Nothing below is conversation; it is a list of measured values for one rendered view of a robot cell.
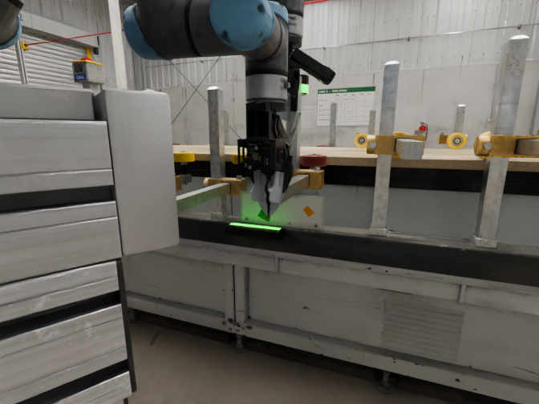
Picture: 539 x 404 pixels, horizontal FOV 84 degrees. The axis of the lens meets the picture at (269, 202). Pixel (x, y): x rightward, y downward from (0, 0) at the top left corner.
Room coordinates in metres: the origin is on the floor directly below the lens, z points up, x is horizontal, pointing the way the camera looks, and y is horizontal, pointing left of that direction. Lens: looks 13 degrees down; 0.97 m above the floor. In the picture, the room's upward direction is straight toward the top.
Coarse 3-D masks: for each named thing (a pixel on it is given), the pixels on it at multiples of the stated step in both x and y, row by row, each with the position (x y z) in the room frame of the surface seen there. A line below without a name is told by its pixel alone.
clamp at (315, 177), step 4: (296, 172) 0.86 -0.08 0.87; (300, 172) 0.85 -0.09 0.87; (304, 172) 0.85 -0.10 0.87; (308, 172) 0.84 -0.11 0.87; (312, 172) 0.84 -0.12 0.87; (316, 172) 0.84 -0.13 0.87; (320, 172) 0.83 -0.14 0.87; (312, 176) 0.84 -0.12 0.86; (316, 176) 0.84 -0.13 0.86; (320, 176) 0.83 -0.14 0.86; (312, 180) 0.84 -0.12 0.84; (316, 180) 0.84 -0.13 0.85; (320, 180) 0.83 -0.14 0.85; (312, 184) 0.84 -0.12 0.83; (316, 184) 0.84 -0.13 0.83; (320, 184) 0.83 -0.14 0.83; (312, 188) 0.84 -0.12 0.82; (316, 188) 0.84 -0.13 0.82; (320, 188) 0.83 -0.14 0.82
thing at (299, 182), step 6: (312, 168) 0.96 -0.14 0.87; (294, 180) 0.73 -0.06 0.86; (300, 180) 0.75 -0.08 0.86; (306, 180) 0.82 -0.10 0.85; (294, 186) 0.70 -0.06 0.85; (300, 186) 0.75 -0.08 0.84; (306, 186) 0.82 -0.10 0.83; (288, 192) 0.65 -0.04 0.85; (294, 192) 0.70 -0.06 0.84; (288, 198) 0.65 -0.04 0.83
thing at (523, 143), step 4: (520, 140) 0.67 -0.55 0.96; (524, 140) 0.65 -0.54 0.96; (528, 140) 0.63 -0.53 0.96; (532, 140) 0.62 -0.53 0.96; (536, 140) 0.60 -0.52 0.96; (520, 144) 0.67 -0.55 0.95; (524, 144) 0.65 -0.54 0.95; (528, 144) 0.63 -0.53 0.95; (532, 144) 0.61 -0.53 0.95; (536, 144) 0.60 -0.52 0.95; (520, 148) 0.66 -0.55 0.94; (524, 148) 0.65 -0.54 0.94; (528, 148) 0.63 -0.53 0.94; (532, 148) 0.61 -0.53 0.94; (536, 148) 0.60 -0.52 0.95; (516, 152) 0.68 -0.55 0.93; (520, 152) 0.66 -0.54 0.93; (524, 152) 0.64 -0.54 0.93; (528, 152) 0.62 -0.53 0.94; (532, 152) 0.61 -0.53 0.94; (536, 152) 0.59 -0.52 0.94
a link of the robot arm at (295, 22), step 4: (288, 16) 0.74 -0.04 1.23; (292, 16) 0.74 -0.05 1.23; (296, 16) 0.75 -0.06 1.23; (300, 16) 0.75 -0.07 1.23; (288, 20) 0.73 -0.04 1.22; (292, 20) 0.74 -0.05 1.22; (296, 20) 0.75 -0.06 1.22; (300, 20) 0.75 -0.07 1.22; (292, 24) 0.74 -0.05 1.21; (296, 24) 0.75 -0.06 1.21; (300, 24) 0.75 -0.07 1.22; (292, 28) 0.74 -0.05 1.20; (296, 28) 0.75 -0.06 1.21; (300, 28) 0.75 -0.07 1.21; (292, 32) 0.74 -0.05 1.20; (296, 32) 0.75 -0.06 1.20; (300, 32) 0.75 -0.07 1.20; (296, 36) 0.75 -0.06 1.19; (300, 36) 0.76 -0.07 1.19
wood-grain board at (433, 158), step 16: (208, 160) 1.16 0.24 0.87; (336, 160) 0.99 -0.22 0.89; (352, 160) 0.98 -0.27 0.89; (368, 160) 0.96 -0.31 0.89; (400, 160) 0.93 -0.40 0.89; (416, 160) 0.91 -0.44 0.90; (432, 160) 0.90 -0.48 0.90; (448, 160) 0.88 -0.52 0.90; (464, 160) 0.87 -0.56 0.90; (480, 160) 0.85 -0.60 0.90; (512, 160) 0.84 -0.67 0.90; (528, 160) 0.84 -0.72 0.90
